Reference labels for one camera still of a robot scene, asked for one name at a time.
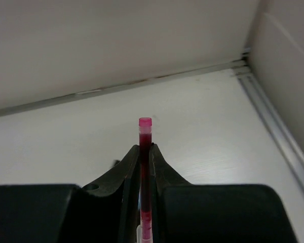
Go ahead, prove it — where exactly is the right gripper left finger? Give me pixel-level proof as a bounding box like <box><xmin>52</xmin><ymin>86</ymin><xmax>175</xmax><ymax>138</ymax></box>
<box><xmin>0</xmin><ymin>145</ymin><xmax>140</xmax><ymax>242</ymax></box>

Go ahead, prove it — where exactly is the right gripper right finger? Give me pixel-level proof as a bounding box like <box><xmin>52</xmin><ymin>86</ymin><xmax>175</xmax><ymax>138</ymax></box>
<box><xmin>149</xmin><ymin>144</ymin><xmax>297</xmax><ymax>242</ymax></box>

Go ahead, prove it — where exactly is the maroon pen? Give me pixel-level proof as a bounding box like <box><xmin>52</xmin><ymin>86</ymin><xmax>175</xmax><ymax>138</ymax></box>
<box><xmin>138</xmin><ymin>117</ymin><xmax>153</xmax><ymax>242</ymax></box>

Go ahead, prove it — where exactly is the aluminium rail right side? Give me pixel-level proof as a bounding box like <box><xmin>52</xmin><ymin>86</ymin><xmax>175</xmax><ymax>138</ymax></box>
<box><xmin>235</xmin><ymin>55</ymin><xmax>304</xmax><ymax>193</ymax></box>

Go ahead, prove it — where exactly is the aluminium rail back edge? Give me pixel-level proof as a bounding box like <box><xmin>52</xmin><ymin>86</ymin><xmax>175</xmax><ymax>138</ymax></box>
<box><xmin>0</xmin><ymin>59</ymin><xmax>246</xmax><ymax>117</ymax></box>

